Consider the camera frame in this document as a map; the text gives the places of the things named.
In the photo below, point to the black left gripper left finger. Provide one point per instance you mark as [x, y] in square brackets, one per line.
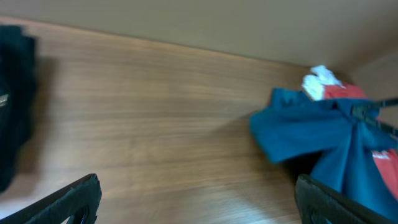
[76, 203]

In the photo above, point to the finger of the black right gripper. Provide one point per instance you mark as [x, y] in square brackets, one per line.
[368, 112]

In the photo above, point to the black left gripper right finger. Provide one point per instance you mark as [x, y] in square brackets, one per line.
[319, 204]

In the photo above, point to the blue polo shirt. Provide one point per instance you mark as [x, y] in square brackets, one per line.
[295, 126]

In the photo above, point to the red printed t-shirt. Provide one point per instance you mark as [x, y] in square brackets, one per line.
[386, 160]

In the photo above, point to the white crumpled cloth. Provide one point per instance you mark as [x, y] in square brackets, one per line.
[315, 83]

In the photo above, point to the folded black garment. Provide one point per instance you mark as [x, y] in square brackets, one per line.
[18, 90]

